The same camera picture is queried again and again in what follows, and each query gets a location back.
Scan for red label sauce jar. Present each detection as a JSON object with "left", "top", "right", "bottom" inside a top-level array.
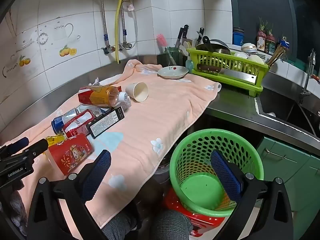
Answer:
[{"left": 257, "top": 17, "right": 267, "bottom": 52}]

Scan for blue pipe valve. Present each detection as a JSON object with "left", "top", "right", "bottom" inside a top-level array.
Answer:
[{"left": 102, "top": 34, "right": 116, "bottom": 55}]

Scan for white plate with red print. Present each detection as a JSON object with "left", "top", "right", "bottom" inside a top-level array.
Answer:
[{"left": 157, "top": 65, "right": 190, "bottom": 80}]

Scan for cream paper cup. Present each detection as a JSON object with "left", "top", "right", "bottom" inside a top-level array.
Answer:
[{"left": 125, "top": 82, "right": 149, "bottom": 103}]

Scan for stacked patterned bowls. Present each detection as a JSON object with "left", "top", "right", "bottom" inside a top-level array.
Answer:
[{"left": 241, "top": 42, "right": 258, "bottom": 53}]

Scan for white rice paddle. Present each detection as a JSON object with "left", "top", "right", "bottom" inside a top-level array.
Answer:
[{"left": 180, "top": 41, "right": 191, "bottom": 55}]

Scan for white bowl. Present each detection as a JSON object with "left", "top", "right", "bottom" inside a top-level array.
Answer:
[{"left": 247, "top": 54, "right": 265, "bottom": 65}]

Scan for dark sauce jar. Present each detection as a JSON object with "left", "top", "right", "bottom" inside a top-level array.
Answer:
[{"left": 265, "top": 24, "right": 276, "bottom": 54}]

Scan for blue lidded jar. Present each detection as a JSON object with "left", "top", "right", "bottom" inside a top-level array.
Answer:
[{"left": 232, "top": 27, "right": 245, "bottom": 46}]

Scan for metal pot with black handle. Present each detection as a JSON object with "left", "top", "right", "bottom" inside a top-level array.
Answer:
[{"left": 195, "top": 36, "right": 231, "bottom": 55}]

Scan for person's grey trousers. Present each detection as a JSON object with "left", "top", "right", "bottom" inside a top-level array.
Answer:
[{"left": 102, "top": 209, "right": 193, "bottom": 240}]

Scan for green cabinet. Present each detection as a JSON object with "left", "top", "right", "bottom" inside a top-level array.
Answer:
[{"left": 255, "top": 136, "right": 320, "bottom": 233}]

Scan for orange printed towel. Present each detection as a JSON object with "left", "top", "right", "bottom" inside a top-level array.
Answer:
[{"left": 0, "top": 59, "right": 222, "bottom": 229}]

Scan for cleaver with wooden handle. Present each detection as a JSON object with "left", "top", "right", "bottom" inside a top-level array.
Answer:
[{"left": 196, "top": 63, "right": 258, "bottom": 85}]

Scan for green glass jar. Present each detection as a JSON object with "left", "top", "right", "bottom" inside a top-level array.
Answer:
[{"left": 164, "top": 46, "right": 180, "bottom": 65}]

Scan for green plastic dish rack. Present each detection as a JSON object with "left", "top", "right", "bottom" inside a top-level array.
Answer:
[{"left": 186, "top": 47, "right": 271, "bottom": 98}]

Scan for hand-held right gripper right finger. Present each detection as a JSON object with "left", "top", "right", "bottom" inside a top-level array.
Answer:
[{"left": 210, "top": 150, "right": 294, "bottom": 240}]

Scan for red printed paper cup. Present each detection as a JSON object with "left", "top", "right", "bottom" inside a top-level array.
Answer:
[{"left": 47, "top": 133, "right": 95, "bottom": 176}]

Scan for crushed red can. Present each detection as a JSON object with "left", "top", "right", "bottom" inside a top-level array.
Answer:
[{"left": 62, "top": 109, "right": 98, "bottom": 138}]

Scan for red plastic stool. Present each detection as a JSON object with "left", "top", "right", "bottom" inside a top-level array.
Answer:
[{"left": 162, "top": 187, "right": 225, "bottom": 238}]

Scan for black cardboard box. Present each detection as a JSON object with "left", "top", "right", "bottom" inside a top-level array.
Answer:
[{"left": 88, "top": 106, "right": 125, "bottom": 140}]

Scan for steel sink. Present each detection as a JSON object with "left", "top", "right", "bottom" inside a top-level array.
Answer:
[{"left": 257, "top": 87, "right": 320, "bottom": 135}]

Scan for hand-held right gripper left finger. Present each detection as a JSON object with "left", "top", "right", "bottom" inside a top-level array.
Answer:
[{"left": 26, "top": 150, "right": 112, "bottom": 240}]

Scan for grey glittery wrapper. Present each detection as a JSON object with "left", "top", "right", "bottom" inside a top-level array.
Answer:
[{"left": 121, "top": 97, "right": 132, "bottom": 111}]

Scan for pink bottle brush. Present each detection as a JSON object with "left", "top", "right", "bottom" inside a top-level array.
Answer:
[{"left": 156, "top": 34, "right": 177, "bottom": 65}]

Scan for green plastic basket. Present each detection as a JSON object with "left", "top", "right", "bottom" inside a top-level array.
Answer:
[{"left": 169, "top": 129, "right": 264, "bottom": 217}]

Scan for teal soap bottle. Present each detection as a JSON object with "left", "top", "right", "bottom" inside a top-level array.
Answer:
[{"left": 185, "top": 55, "right": 194, "bottom": 73}]

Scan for yellow gas hose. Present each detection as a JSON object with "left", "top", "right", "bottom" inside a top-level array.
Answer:
[{"left": 114, "top": 0, "right": 125, "bottom": 64}]

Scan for bundle of chopsticks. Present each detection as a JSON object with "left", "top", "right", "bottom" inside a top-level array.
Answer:
[{"left": 265, "top": 45, "right": 285, "bottom": 67}]

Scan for small yellow bottle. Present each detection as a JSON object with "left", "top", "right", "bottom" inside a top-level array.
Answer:
[{"left": 46, "top": 134, "right": 66, "bottom": 147}]

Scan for crushed blue can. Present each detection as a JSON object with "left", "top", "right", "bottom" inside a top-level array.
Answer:
[{"left": 51, "top": 107, "right": 80, "bottom": 133}]

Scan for tea bottle with red label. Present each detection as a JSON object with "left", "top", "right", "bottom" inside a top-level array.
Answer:
[{"left": 78, "top": 85, "right": 128, "bottom": 108}]

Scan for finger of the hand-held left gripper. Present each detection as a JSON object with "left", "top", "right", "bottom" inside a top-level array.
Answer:
[
  {"left": 0, "top": 137, "right": 29, "bottom": 157},
  {"left": 15, "top": 139, "right": 49, "bottom": 160}
]

